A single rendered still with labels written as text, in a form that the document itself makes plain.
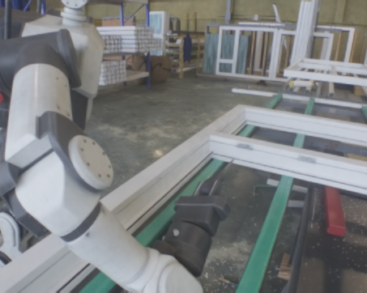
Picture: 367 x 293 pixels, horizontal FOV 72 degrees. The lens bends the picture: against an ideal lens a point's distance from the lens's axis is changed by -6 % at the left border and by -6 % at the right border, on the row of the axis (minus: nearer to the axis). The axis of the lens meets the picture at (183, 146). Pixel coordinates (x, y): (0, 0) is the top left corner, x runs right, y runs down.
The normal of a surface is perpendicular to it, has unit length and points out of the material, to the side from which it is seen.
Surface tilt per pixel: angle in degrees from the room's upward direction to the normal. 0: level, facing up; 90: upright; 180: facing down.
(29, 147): 116
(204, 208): 27
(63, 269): 90
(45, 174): 54
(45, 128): 45
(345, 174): 90
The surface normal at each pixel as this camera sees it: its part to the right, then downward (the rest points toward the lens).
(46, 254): 0.02, -0.92
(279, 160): -0.48, 0.33
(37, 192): -0.30, -0.20
